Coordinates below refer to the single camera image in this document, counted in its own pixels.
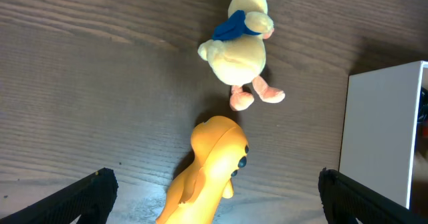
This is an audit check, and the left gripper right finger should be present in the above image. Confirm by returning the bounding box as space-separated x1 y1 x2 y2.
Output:
318 168 427 224

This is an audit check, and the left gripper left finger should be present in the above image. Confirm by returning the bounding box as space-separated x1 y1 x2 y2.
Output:
1 168 118 224

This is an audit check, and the multicolour puzzle cube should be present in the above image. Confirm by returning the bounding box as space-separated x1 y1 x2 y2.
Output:
416 87 427 155

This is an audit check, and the yellow dog figure toy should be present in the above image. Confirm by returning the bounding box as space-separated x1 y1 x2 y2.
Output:
156 116 249 224

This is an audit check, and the plush yellow duck toy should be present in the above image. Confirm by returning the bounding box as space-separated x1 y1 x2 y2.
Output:
198 0 286 111

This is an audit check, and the white cardboard box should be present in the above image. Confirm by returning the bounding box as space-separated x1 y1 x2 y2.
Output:
339 61 427 207

